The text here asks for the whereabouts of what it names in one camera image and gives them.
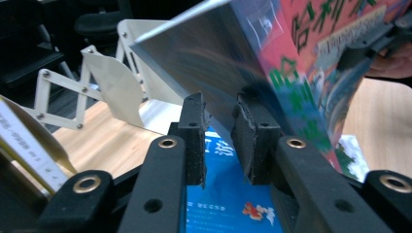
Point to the yellow book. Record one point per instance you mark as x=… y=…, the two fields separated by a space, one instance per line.
x=22 y=142

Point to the red illustrated book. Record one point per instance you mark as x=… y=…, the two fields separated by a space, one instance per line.
x=281 y=55

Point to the white expandable bookend rack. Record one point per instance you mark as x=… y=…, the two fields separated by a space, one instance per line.
x=113 y=84

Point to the black folding chair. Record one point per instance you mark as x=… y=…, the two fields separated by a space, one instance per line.
x=29 y=69

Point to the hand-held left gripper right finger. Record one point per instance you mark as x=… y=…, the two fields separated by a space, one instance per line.
x=259 y=152

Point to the blue illustrated book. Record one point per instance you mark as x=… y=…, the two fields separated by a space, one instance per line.
x=223 y=200

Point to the dark office chair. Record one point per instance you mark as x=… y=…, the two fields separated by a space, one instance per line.
x=100 y=26

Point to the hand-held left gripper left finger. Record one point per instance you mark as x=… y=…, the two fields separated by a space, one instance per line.
x=192 y=145

